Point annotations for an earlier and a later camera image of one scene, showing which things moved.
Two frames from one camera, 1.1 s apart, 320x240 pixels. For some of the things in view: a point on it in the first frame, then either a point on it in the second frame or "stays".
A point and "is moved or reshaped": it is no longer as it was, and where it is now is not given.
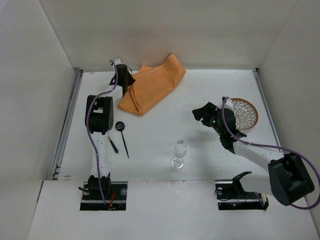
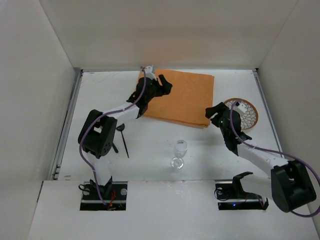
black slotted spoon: (120, 126) stays
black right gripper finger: (199, 113) to (210, 111)
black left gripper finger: (124, 90) to (164, 91)
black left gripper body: (125, 81) to (158, 86)
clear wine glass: (180, 148) stays
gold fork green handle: (113, 145) stays
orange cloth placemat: (152, 83) is moved or reshaped
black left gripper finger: (130, 80) to (164, 82)
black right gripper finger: (206, 121) to (215, 120)
